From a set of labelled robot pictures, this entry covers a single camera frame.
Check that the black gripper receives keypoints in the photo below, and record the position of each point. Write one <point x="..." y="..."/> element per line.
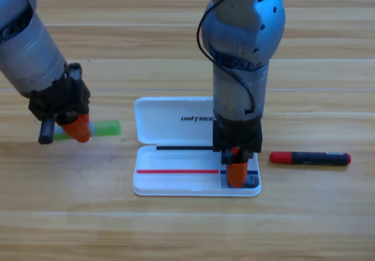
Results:
<point x="63" y="99"/>
<point x="237" y="135"/>

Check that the small black eraser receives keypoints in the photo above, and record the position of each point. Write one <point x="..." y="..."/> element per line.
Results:
<point x="252" y="181"/>

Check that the green and white highlighter pen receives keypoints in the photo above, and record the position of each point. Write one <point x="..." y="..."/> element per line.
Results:
<point x="105" y="127"/>

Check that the white Unitree pencil case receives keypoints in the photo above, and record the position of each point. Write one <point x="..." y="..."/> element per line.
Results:
<point x="175" y="181"/>

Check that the red black whiteboard marker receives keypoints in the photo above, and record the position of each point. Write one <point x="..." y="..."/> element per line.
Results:
<point x="307" y="158"/>

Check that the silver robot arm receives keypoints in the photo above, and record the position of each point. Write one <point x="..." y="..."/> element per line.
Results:
<point x="26" y="47"/>
<point x="243" y="52"/>

